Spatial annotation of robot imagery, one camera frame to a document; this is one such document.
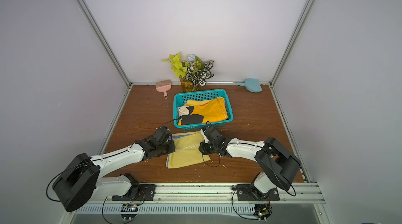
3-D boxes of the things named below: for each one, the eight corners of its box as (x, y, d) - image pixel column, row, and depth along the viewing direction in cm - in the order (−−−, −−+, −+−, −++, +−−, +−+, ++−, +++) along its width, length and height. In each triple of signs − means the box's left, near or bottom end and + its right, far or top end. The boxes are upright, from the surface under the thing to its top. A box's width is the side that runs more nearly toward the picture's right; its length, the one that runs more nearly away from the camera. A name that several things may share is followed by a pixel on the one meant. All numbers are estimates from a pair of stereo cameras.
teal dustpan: (238, 92, 119) (238, 89, 117) (236, 81, 127) (236, 78, 125) (261, 92, 119) (262, 89, 117) (257, 81, 127) (258, 78, 125)
